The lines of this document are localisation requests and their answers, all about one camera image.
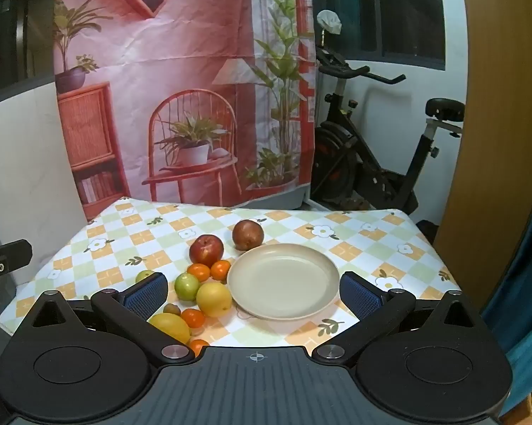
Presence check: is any red apple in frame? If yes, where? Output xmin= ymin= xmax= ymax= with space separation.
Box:
xmin=189 ymin=234 xmax=224 ymax=267

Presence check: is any white plastic bag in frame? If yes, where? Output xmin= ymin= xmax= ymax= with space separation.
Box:
xmin=317 ymin=9 xmax=343 ymax=35

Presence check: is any beige plate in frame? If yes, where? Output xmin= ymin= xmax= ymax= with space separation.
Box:
xmin=227 ymin=243 xmax=340 ymax=322

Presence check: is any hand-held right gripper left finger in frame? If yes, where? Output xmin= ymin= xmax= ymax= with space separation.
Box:
xmin=20 ymin=272 xmax=196 ymax=366

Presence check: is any teal curtain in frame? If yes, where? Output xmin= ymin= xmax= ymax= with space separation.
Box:
xmin=478 ymin=177 xmax=532 ymax=408

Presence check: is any dark red round fruit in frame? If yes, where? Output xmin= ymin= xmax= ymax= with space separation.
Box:
xmin=231 ymin=220 xmax=265 ymax=251

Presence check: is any dark window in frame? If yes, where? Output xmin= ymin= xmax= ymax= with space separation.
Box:
xmin=312 ymin=0 xmax=447 ymax=70
xmin=0 ymin=0 xmax=58 ymax=108

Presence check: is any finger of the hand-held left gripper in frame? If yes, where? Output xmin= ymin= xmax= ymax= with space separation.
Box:
xmin=0 ymin=239 xmax=33 ymax=276

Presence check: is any black exercise bike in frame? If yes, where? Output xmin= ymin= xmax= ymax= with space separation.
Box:
xmin=312 ymin=31 xmax=467 ymax=227

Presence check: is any yellow lemon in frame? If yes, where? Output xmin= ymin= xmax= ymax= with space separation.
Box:
xmin=148 ymin=313 xmax=191 ymax=345
xmin=196 ymin=282 xmax=233 ymax=318

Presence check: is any wooden door panel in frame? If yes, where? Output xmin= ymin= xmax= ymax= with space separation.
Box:
xmin=434 ymin=0 xmax=532 ymax=315

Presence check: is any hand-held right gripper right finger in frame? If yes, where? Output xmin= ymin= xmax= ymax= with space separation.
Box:
xmin=310 ymin=271 xmax=486 ymax=366

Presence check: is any checkered floral tablecloth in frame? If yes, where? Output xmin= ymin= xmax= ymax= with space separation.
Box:
xmin=0 ymin=197 xmax=464 ymax=359

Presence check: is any printed backdrop cloth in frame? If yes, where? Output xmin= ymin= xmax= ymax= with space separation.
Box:
xmin=53 ymin=0 xmax=317 ymax=222

